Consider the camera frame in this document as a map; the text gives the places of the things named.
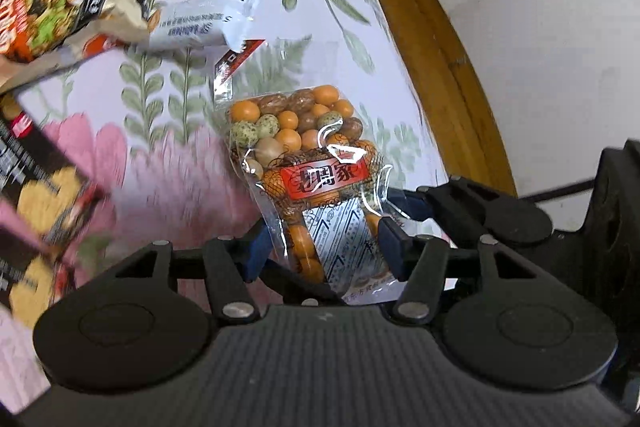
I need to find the floral bed sheet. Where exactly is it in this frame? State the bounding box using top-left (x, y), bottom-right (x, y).
top-left (0, 0), bottom-right (451, 413)

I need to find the clear coated peanut bag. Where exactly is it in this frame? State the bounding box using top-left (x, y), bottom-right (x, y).
top-left (227, 84), bottom-right (401, 305)

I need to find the white snack packet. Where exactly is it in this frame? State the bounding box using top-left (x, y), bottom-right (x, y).
top-left (147, 0), bottom-right (263, 52)

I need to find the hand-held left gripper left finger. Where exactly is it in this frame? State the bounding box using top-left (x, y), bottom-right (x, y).
top-left (112, 221), bottom-right (275, 322)

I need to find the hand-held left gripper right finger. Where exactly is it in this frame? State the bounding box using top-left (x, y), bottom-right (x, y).
top-left (378, 216), bottom-right (538, 323)

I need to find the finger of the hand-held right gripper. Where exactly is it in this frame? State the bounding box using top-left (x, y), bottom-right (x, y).
top-left (390, 176), bottom-right (501, 238)

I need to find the red and black packet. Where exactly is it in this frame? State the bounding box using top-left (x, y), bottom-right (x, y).
top-left (212, 38), bottom-right (267, 100)

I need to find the beige noodle packet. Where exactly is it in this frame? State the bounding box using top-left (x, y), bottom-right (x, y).
top-left (0, 0), bottom-right (151, 95)

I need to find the black cable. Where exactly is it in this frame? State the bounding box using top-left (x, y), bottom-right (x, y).
top-left (520, 177), bottom-right (601, 202)

